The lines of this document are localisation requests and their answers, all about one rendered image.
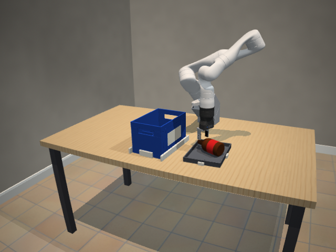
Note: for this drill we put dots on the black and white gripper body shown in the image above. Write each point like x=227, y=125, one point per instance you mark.
x=206, y=112

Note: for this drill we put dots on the blue plastic crate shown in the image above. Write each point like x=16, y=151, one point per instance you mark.
x=154, y=133

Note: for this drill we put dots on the brown bottle with red label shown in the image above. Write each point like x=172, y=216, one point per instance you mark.
x=212, y=146

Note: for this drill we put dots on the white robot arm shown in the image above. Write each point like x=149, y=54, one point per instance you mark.
x=210, y=67

